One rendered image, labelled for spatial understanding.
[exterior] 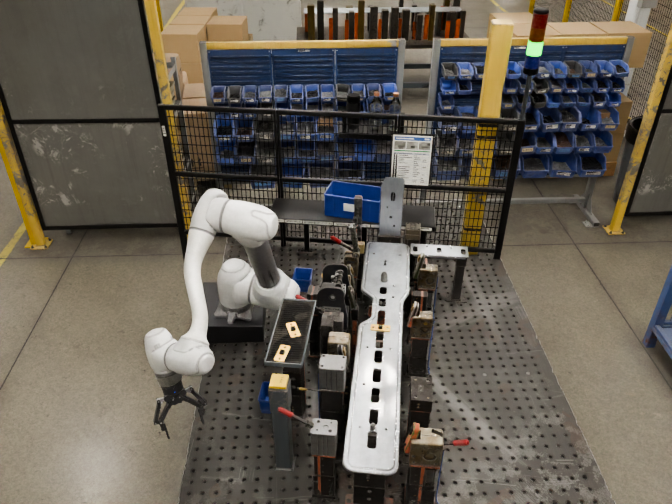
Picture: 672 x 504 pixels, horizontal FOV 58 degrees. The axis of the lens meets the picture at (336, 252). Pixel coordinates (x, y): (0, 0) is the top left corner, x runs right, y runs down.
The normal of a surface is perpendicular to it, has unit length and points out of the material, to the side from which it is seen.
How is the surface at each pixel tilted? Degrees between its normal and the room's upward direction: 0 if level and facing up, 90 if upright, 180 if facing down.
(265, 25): 90
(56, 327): 0
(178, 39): 90
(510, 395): 0
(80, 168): 90
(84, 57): 90
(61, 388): 0
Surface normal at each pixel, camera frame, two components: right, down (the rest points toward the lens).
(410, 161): -0.11, 0.56
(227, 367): 0.00, -0.82
